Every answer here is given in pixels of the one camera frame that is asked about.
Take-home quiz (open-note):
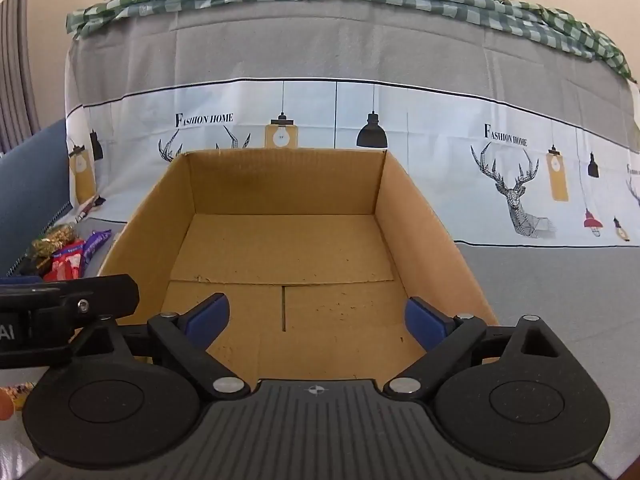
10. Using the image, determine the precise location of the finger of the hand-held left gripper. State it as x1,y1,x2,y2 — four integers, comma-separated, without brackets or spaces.
37,274,139,330

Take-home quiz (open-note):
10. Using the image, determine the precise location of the brown cardboard box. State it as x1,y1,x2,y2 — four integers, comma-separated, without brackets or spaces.
97,147,501,386

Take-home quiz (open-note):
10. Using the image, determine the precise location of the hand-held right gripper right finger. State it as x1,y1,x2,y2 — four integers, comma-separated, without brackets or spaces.
384,297,571,401

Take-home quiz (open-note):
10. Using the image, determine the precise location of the peanut candy packet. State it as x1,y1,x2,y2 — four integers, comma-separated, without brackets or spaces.
31,224,77,260

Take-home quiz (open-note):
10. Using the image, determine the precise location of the grey white printed cloth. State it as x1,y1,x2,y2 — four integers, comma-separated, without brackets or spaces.
0,0,640,480

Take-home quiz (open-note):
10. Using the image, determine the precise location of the grey curtain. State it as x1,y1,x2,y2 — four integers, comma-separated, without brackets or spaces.
0,0,42,157

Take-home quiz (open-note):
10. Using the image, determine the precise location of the purple snack bar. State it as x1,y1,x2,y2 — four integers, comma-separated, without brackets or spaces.
81,229,112,264

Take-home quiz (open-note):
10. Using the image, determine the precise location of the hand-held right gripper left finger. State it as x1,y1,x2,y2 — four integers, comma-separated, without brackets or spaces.
75,292,251,402

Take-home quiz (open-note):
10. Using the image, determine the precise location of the red white snack packet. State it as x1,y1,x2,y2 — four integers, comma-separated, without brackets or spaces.
42,241,86,282

